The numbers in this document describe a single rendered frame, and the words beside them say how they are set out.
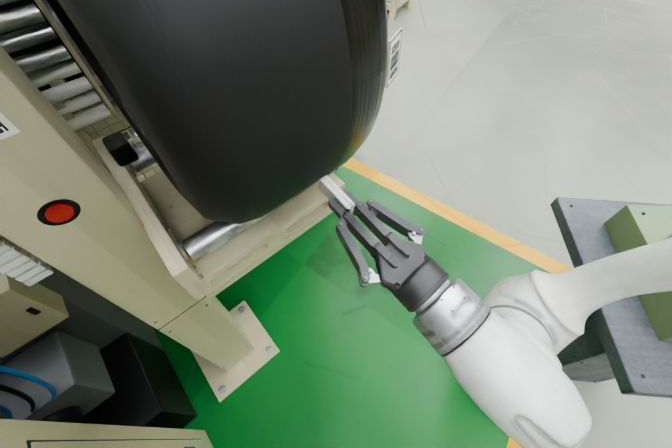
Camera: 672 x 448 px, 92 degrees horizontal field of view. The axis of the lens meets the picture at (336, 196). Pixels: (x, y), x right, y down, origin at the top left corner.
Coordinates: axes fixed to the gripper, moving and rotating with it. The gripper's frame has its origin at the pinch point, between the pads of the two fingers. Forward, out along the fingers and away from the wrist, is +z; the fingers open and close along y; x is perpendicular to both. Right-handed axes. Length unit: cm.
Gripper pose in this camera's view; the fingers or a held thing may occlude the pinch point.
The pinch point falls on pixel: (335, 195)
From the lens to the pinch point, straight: 51.8
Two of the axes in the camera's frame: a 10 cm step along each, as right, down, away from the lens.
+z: -6.5, -6.8, 3.4
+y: -7.6, 5.3, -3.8
